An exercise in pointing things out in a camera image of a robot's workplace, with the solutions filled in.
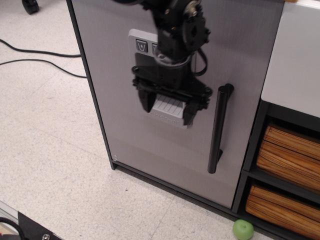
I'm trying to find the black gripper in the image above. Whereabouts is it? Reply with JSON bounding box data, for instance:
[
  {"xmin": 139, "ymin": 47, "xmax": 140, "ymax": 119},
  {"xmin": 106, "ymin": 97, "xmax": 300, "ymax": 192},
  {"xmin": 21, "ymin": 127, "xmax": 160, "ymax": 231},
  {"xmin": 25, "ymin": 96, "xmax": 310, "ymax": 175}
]
[{"xmin": 132, "ymin": 64, "xmax": 213, "ymax": 125}]

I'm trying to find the black bar door handle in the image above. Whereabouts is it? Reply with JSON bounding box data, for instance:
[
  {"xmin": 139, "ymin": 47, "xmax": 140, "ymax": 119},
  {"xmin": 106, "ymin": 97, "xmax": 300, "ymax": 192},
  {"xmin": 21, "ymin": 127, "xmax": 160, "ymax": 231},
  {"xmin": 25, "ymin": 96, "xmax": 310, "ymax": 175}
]
[{"xmin": 207, "ymin": 83, "xmax": 234, "ymax": 174}]

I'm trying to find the grey toy fridge door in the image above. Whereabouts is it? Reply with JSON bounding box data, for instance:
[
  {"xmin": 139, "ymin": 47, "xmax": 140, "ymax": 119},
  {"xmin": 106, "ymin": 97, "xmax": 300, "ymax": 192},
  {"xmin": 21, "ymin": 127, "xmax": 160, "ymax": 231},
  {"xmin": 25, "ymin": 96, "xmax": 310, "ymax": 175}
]
[{"xmin": 67, "ymin": 0, "xmax": 284, "ymax": 209}]

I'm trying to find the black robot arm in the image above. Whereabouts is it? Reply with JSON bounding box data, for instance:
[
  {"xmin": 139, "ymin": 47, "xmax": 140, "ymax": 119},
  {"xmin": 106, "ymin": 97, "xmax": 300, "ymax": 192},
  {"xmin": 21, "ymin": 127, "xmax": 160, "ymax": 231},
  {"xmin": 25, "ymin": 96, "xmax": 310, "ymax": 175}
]
[{"xmin": 119, "ymin": 0, "xmax": 213, "ymax": 126}]

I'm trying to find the grey water dispenser panel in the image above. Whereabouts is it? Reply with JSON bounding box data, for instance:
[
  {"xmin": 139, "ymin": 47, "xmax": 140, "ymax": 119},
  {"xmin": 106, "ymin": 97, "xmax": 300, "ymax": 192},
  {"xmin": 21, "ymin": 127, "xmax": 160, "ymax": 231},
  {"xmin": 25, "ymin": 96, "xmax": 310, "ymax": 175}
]
[{"xmin": 128, "ymin": 28, "xmax": 193, "ymax": 129}]

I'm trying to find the dark grey toy kitchen cabinet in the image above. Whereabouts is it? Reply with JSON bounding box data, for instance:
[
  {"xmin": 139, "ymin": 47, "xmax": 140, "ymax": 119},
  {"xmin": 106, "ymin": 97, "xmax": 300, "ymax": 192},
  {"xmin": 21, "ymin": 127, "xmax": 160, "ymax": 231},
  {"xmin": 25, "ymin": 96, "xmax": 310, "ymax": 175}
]
[{"xmin": 65, "ymin": 0, "xmax": 320, "ymax": 240}]

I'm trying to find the upper wooden striped bin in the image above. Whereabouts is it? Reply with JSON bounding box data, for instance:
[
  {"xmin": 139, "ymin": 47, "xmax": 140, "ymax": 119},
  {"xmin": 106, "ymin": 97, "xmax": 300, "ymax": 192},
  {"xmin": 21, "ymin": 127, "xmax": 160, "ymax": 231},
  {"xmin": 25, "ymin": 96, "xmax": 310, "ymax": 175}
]
[{"xmin": 256, "ymin": 123, "xmax": 320, "ymax": 194}]

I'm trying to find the wooden striped bin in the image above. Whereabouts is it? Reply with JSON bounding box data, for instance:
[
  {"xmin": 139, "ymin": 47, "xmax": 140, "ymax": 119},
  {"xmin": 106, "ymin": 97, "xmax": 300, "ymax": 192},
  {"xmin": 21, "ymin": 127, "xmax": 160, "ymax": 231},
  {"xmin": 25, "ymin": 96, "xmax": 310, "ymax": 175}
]
[
  {"xmin": 256, "ymin": 123, "xmax": 320, "ymax": 194},
  {"xmin": 245, "ymin": 185, "xmax": 320, "ymax": 240}
]

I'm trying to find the green toy apple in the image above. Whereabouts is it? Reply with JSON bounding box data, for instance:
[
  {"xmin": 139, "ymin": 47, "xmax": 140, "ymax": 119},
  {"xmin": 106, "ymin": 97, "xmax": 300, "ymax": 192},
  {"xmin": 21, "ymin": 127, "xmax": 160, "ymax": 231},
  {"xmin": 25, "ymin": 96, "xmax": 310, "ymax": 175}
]
[{"xmin": 232, "ymin": 219, "xmax": 255, "ymax": 240}]

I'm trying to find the black caster wheel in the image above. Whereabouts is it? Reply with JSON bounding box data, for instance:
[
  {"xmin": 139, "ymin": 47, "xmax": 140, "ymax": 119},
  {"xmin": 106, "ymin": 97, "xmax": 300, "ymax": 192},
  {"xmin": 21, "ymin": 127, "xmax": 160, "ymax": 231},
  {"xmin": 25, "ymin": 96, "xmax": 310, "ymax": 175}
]
[{"xmin": 21, "ymin": 0, "xmax": 40, "ymax": 15}]

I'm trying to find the lower wooden striped bin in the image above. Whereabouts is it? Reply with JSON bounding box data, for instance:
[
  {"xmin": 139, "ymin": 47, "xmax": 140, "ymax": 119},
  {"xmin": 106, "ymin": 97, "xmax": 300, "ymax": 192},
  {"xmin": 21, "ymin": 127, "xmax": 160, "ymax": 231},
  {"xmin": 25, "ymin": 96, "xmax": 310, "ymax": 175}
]
[{"xmin": 245, "ymin": 185, "xmax": 320, "ymax": 240}]

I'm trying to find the black floor cable lower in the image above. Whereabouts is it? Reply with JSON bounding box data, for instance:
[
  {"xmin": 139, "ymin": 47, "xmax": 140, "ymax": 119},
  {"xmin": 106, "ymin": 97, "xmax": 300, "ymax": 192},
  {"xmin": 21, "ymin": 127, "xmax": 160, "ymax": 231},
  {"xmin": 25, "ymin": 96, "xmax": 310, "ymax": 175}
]
[{"xmin": 0, "ymin": 58, "xmax": 86, "ymax": 78}]

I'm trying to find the black floor cable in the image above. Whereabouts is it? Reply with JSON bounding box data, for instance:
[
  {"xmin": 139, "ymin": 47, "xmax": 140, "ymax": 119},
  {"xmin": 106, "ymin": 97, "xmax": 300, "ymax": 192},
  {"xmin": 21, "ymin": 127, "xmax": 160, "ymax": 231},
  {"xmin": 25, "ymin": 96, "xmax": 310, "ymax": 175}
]
[
  {"xmin": 0, "ymin": 38, "xmax": 82, "ymax": 59},
  {"xmin": 0, "ymin": 58, "xmax": 86, "ymax": 78}
]

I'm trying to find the black floor cable upper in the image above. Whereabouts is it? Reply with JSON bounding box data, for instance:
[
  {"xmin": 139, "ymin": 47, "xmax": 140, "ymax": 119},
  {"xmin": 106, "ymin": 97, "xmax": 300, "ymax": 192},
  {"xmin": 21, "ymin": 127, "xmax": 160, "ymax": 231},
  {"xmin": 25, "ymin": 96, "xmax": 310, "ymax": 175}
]
[{"xmin": 0, "ymin": 38, "xmax": 82, "ymax": 59}]

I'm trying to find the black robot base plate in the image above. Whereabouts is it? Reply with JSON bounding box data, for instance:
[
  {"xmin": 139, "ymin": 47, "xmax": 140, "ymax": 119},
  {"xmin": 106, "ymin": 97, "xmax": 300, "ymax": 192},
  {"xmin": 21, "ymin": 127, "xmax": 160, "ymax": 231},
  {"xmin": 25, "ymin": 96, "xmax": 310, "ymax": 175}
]
[{"xmin": 17, "ymin": 212, "xmax": 62, "ymax": 240}]

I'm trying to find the aluminium rail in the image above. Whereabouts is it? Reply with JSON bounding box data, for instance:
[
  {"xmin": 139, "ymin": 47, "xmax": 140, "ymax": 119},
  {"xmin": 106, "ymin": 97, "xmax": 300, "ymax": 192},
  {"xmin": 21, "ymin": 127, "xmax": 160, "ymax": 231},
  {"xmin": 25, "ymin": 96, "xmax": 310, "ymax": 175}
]
[{"xmin": 0, "ymin": 201, "xmax": 19, "ymax": 224}]

